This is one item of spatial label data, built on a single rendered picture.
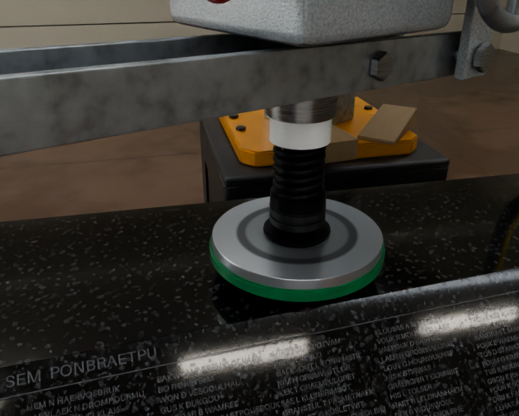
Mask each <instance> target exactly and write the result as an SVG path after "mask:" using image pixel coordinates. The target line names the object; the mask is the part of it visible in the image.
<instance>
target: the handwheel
mask: <svg viewBox="0 0 519 416"><path fill-rule="evenodd" d="M475 4H476V7H477V9H478V11H479V15H480V16H481V17H482V19H483V20H484V22H485V23H486V25H487V26H488V27H489V28H491V29H493V30H494V31H497V32H500V33H513V32H516V31H519V0H507V8H506V11H505V10H504V9H503V8H502V5H501V3H500V1H499V0H475Z"/></svg>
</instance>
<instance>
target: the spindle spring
mask: <svg viewBox="0 0 519 416"><path fill-rule="evenodd" d="M326 149H327V145H326V146H324V147H322V148H318V149H313V150H310V151H304V152H290V151H285V148H282V147H279V146H276V145H274V147H273V152H274V155H273V160H274V163H273V169H274V171H273V174H272V176H273V177H274V178H273V181H272V183H273V186H274V187H275V188H276V189H278V190H279V191H283V192H280V193H279V197H281V198H285V199H287V200H293V201H305V200H310V199H314V198H316V197H318V196H320V195H321V194H322V193H323V189H324V174H325V168H324V167H325V165H326V162H325V158H326V152H325V150H326ZM288 150H299V149H288ZM285 158H288V159H307V158H312V159H309V160H304V161H291V160H285ZM311 166H314V167H311ZM284 167H288V168H284ZM307 167H311V168H307ZM289 168H305V169H289ZM284 175H285V176H289V177H284ZM310 175H313V176H310ZM305 176H310V177H305ZM292 177H302V178H292ZM282 183H285V184H290V185H304V184H309V185H306V186H298V187H296V186H287V185H284V184H282ZM310 183H312V184H310ZM284 192H288V193H306V192H309V193H307V194H302V195H292V194H287V193H284Z"/></svg>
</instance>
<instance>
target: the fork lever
mask: <svg viewBox="0 0 519 416"><path fill-rule="evenodd" d="M461 32H462V31H451V32H442V33H433V34H425V35H408V36H404V34H403V35H392V36H386V37H380V38H374V39H367V40H356V41H350V42H343V43H337V44H331V45H320V46H314V47H308V48H303V47H298V46H295V47H286V48H277V49H269V50H256V39H255V38H251V37H246V36H241V35H234V34H217V35H194V36H181V37H169V38H157V39H145V40H122V41H109V42H97V43H85V44H73V45H50V46H38V47H26V48H14V49H1V50H0V157H1V156H6V155H10V154H19V153H24V152H28V151H33V150H38V149H47V148H51V147H56V146H60V145H66V144H74V143H79V142H83V141H89V140H93V139H101V138H106V137H112V136H116V135H124V134H129V133H134V132H139V131H144V130H152V129H157V128H162V127H166V126H171V125H180V124H185V123H189V122H194V121H202V120H207V119H212V118H217V117H221V116H230V115H235V114H239V113H244V112H250V111H258V110H262V109H267V108H272V107H277V106H285V105H290V104H295V103H300V102H308V101H313V100H318V99H323V98H327V97H335V96H341V95H345V94H350V93H355V92H364V91H368V90H373V89H377V88H383V87H391V86H396V85H400V84H405V83H414V82H418V81H423V80H428V79H433V78H441V77H446V76H451V75H455V66H456V61H457V56H458V51H459V46H460V37H461ZM495 52H496V50H495V48H494V47H493V45H492V44H491V43H489V42H484V43H483V44H482V45H481V46H480V47H479V48H478V49H477V50H476V51H475V54H474V63H473V66H474V67H475V68H476V70H477V71H478V72H480V73H485V72H486V71H487V70H488V69H489V68H490V67H491V65H492V64H493V60H494V55H495Z"/></svg>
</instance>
